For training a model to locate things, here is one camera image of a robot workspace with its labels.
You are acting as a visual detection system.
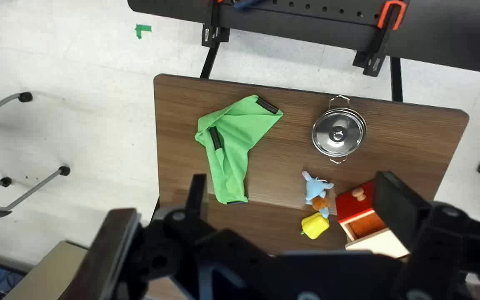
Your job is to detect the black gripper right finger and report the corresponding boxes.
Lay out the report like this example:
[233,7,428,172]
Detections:
[373,170,474,273]

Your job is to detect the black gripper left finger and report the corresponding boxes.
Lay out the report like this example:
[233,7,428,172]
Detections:
[144,172,219,268]

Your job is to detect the green towel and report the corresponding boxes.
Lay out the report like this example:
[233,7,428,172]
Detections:
[193,93,284,207]

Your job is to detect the red and white wooden box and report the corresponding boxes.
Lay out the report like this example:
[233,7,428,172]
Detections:
[334,180,411,260]

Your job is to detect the small orange toy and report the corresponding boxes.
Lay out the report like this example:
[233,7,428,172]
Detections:
[311,195,333,220]

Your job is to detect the yellow toy block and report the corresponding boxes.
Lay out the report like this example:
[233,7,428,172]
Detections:
[299,212,331,242]

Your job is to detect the light blue plush toy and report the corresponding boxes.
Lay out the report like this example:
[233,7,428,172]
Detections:
[299,170,336,207]

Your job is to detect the silver pot with lid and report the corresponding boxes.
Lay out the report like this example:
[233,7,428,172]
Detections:
[309,93,368,167]

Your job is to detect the black table leg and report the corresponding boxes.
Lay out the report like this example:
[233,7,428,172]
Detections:
[389,55,404,103]

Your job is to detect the grey metal chair leg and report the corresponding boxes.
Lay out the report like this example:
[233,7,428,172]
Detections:
[0,163,71,215]
[0,90,34,125]

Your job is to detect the cardboard box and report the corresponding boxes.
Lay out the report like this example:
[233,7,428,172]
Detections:
[3,238,93,300]

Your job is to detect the green tape mark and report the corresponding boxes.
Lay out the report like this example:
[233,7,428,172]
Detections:
[133,23,153,42]

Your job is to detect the orange and black clamp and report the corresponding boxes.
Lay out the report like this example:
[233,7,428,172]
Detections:
[353,0,409,78]

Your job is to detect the black frame with orange clamps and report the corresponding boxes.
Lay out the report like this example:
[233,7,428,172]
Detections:
[126,0,480,73]

